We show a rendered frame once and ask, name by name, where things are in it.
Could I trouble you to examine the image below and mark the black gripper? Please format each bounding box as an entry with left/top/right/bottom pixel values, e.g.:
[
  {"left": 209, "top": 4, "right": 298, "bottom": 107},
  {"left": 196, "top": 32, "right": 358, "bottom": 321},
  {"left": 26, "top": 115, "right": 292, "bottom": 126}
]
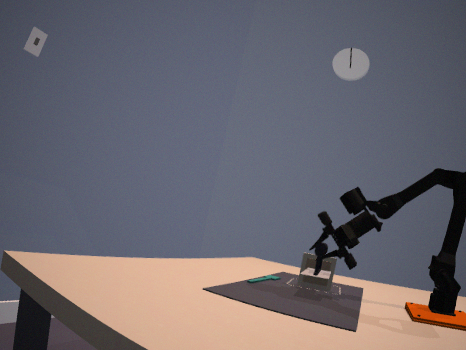
[{"left": 309, "top": 211, "right": 363, "bottom": 270}]

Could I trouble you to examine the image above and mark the cream square tile with dark square center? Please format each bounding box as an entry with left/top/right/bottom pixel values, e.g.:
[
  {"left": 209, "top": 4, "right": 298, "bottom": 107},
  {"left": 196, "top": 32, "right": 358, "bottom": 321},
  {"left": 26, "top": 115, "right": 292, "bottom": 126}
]
[{"left": 298, "top": 252, "right": 337, "bottom": 291}]

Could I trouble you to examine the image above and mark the teal small trowel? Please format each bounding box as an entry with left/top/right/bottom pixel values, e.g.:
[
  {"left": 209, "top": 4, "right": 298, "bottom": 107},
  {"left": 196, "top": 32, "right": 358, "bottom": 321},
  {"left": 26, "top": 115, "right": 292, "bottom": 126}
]
[{"left": 247, "top": 275, "right": 281, "bottom": 283}]

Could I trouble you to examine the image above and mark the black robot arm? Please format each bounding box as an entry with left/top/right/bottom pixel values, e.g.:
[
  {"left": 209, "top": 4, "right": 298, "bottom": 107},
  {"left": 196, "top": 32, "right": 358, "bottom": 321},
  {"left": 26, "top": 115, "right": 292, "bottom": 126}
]
[{"left": 333, "top": 168, "right": 466, "bottom": 316}]

